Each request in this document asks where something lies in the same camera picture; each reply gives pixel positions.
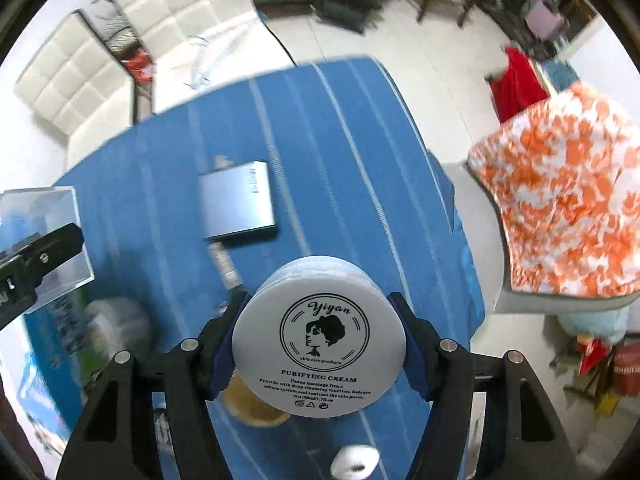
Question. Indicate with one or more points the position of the key bunch with black fob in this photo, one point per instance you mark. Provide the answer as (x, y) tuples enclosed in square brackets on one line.
[(230, 277)]

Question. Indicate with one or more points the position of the small white tape roll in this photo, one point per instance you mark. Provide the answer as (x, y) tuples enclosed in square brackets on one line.
[(354, 462)]

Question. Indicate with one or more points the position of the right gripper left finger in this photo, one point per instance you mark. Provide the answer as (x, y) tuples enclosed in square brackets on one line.
[(115, 437)]

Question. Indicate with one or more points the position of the white padded chair left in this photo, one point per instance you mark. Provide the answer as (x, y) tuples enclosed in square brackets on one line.
[(76, 86)]

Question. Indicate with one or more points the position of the clear acrylic box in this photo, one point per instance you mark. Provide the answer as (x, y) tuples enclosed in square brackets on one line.
[(32, 213)]

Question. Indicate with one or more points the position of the orange white floral cushion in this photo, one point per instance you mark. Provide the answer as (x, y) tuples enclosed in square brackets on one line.
[(564, 176)]

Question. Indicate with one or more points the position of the white padded chair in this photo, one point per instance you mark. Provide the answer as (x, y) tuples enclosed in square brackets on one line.
[(76, 86), (197, 46)]

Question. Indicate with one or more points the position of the tan round lid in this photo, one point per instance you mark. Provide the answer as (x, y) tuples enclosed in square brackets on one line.
[(243, 404)]

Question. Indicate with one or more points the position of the silver round tin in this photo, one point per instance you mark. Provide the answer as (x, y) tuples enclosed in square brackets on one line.
[(116, 324)]

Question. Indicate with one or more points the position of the white padded chair right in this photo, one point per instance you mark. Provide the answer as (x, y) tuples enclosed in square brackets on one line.
[(197, 46)]

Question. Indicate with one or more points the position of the white purifying cream jar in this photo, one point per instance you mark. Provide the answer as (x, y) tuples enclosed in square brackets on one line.
[(318, 339)]

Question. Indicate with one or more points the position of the blue striped tablecloth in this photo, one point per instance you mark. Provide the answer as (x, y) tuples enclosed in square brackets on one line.
[(350, 175)]

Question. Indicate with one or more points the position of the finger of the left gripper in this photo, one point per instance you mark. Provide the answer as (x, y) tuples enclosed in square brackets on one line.
[(23, 270)]

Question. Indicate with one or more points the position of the red cloth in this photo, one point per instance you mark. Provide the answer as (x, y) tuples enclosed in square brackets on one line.
[(517, 87)]

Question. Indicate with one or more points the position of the grey metal box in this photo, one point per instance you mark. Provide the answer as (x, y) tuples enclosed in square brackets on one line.
[(237, 200)]

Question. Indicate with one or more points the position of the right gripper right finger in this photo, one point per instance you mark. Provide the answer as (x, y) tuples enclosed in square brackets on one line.
[(523, 437)]

